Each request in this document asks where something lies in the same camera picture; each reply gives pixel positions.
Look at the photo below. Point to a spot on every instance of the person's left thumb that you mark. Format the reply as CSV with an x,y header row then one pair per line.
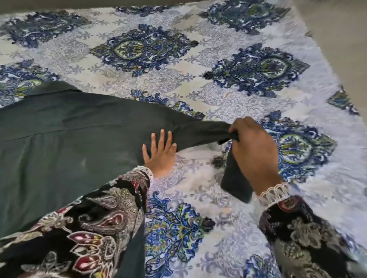
x,y
174,149

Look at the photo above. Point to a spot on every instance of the blue patterned white bed sheet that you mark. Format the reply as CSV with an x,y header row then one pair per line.
x,y
200,71

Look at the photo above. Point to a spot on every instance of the person's right fingers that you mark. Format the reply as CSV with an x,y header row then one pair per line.
x,y
234,126

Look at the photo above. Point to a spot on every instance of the person's left forearm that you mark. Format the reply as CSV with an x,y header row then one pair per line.
x,y
94,226

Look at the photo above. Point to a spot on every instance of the person's left hand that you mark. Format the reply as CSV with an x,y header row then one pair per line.
x,y
160,161

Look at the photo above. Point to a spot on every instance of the person's left middle finger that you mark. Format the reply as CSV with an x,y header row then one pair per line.
x,y
161,141

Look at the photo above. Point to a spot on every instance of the person's left little finger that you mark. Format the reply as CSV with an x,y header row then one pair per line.
x,y
145,153

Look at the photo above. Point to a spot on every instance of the person's right hand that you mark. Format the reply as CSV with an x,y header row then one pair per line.
x,y
255,154

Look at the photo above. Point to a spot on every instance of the dark green garment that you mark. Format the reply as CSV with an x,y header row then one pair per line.
x,y
71,137

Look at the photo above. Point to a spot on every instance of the person's right forearm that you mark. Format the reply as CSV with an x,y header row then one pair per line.
x,y
301,237

